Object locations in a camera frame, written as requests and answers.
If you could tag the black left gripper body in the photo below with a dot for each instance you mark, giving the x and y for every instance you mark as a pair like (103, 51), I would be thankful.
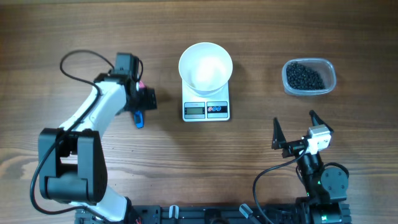
(143, 102)

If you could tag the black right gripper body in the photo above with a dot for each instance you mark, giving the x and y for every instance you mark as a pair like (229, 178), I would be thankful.
(292, 148)

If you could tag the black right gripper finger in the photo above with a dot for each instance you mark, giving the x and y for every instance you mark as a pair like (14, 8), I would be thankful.
(316, 120)
(278, 139)

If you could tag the pink scoop with blue handle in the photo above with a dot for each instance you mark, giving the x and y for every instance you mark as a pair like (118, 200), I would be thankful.
(138, 115)

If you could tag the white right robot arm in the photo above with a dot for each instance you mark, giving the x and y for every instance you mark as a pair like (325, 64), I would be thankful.
(325, 183)

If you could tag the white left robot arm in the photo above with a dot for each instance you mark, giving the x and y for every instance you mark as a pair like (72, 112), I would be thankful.
(72, 174)

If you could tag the white digital kitchen scale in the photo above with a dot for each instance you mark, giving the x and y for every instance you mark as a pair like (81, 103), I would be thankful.
(213, 106)

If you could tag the white bowl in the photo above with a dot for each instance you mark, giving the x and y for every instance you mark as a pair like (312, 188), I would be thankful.
(205, 67)

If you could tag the black beans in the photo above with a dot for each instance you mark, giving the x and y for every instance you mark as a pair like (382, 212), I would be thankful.
(301, 77)

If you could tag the clear plastic container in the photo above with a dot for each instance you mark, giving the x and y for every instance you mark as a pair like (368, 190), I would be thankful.
(322, 66)

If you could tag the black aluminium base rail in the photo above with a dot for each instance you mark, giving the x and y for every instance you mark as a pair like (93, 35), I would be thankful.
(214, 214)

